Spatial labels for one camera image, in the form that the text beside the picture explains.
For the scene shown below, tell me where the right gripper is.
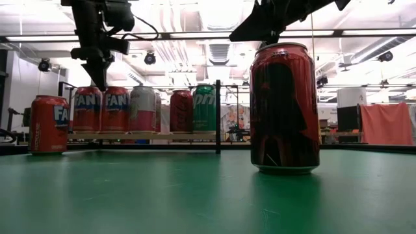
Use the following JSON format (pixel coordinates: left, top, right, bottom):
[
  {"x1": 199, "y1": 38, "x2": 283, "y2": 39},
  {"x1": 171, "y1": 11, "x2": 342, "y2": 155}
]
[{"x1": 229, "y1": 0, "x2": 313, "y2": 45}]

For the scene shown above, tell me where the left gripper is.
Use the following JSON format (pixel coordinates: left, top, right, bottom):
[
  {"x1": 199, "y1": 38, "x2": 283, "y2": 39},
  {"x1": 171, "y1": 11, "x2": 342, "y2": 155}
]
[{"x1": 70, "y1": 32, "x2": 114, "y2": 91}]

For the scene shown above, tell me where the silver-topped soda can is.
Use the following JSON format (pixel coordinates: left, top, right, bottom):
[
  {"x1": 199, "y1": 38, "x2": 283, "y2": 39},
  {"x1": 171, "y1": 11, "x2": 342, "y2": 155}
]
[{"x1": 129, "y1": 85, "x2": 157, "y2": 134}]

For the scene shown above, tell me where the red soda can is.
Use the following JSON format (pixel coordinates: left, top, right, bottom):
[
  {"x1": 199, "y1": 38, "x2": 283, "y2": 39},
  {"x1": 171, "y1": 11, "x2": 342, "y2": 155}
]
[
  {"x1": 28, "y1": 94, "x2": 70, "y2": 155},
  {"x1": 169, "y1": 89, "x2": 194, "y2": 134}
]

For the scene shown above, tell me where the red Star Wars cola can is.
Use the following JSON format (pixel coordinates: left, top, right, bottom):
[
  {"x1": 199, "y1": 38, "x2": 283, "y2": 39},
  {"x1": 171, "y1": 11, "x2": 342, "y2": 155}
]
[{"x1": 249, "y1": 42, "x2": 321, "y2": 176}]

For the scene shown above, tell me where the green Sprite can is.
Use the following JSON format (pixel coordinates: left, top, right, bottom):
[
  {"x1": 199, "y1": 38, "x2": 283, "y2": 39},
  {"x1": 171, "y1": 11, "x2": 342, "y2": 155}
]
[{"x1": 192, "y1": 84, "x2": 217, "y2": 133}]

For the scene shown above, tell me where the ceiling air vent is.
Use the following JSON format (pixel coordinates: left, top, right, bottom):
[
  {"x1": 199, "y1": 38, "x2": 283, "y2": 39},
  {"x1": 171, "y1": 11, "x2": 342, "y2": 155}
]
[{"x1": 207, "y1": 44, "x2": 231, "y2": 66}]

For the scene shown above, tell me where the black overhead light bar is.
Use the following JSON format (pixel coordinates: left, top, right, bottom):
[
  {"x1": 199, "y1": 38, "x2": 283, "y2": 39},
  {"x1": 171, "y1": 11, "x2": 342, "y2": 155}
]
[{"x1": 0, "y1": 29, "x2": 416, "y2": 43}]

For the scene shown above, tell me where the black monitor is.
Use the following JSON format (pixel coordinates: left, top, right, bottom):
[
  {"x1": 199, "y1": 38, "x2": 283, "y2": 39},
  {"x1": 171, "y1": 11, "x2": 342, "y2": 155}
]
[{"x1": 337, "y1": 105, "x2": 361, "y2": 144}]

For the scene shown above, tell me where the orange cloth partition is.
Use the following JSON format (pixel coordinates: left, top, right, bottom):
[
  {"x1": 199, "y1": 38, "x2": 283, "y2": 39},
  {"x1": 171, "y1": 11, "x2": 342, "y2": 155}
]
[{"x1": 359, "y1": 102, "x2": 414, "y2": 146}]

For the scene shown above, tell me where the green table mat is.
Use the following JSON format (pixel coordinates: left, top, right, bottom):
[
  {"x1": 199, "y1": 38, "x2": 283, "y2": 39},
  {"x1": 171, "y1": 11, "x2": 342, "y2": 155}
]
[{"x1": 0, "y1": 148, "x2": 416, "y2": 234}]

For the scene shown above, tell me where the white cloth partition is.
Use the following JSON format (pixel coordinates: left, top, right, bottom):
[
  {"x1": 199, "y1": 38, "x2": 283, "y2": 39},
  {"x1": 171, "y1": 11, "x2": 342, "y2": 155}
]
[{"x1": 408, "y1": 104, "x2": 416, "y2": 146}]

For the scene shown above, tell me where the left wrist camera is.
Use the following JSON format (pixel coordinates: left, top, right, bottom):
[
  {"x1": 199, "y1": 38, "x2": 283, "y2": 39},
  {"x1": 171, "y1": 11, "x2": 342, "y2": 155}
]
[{"x1": 103, "y1": 34, "x2": 131, "y2": 55}]

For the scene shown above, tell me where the black metal shelf frame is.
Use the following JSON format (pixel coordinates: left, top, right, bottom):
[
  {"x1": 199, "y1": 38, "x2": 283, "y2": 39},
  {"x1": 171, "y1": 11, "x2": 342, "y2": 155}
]
[{"x1": 57, "y1": 79, "x2": 243, "y2": 154}]

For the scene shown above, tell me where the white wrapped post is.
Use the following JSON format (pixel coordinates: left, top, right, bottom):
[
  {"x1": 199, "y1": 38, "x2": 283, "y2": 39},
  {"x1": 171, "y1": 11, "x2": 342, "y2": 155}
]
[{"x1": 336, "y1": 86, "x2": 368, "y2": 108}]

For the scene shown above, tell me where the black table frame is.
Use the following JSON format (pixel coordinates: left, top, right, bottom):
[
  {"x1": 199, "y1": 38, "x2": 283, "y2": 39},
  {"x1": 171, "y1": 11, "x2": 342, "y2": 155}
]
[{"x1": 0, "y1": 142, "x2": 416, "y2": 155}]

